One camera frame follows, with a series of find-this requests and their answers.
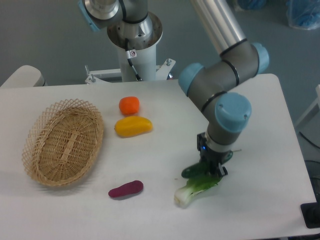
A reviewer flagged white side frame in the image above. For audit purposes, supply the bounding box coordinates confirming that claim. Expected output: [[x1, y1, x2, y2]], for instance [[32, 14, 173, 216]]
[[294, 85, 320, 129]]

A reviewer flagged white chair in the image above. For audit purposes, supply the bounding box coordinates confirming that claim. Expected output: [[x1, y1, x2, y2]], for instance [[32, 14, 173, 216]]
[[0, 65, 48, 89]]

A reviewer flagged black base cable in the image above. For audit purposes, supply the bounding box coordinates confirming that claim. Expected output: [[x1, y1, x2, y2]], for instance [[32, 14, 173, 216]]
[[124, 37, 143, 82]]

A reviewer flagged blue plastic bag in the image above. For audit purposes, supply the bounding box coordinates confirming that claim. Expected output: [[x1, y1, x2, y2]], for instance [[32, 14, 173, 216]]
[[233, 0, 267, 11], [286, 0, 320, 31]]

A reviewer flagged bok choy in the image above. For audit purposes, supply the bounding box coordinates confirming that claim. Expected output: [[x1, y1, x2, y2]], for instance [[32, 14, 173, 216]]
[[173, 175, 222, 208]]

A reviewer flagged purple sweet potato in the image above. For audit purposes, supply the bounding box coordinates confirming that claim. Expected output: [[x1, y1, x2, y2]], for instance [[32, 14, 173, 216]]
[[108, 180, 144, 199]]

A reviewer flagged black device at edge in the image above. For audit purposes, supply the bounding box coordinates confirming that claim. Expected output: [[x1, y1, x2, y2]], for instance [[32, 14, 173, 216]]
[[300, 202, 320, 229]]

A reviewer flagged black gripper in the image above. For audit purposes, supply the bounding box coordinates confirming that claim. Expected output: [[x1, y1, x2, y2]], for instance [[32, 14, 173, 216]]
[[197, 132, 233, 177]]

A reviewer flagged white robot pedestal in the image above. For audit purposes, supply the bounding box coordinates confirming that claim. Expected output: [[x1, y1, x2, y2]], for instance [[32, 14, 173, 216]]
[[85, 12, 176, 84]]

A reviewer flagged green cucumber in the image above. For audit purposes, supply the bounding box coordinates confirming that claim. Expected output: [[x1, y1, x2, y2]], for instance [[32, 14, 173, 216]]
[[181, 149, 242, 179]]

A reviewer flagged woven wicker basket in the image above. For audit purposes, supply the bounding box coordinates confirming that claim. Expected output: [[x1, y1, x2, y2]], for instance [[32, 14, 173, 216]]
[[22, 99, 104, 187]]

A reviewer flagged yellow mango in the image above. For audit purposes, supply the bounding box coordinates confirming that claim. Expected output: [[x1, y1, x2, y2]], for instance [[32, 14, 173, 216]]
[[114, 116, 153, 138]]

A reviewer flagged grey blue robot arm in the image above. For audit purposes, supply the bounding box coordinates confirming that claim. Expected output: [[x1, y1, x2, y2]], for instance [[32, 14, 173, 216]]
[[78, 0, 269, 179]]

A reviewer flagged orange bell pepper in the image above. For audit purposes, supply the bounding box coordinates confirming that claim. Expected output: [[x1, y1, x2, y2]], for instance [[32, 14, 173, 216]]
[[118, 96, 140, 115]]

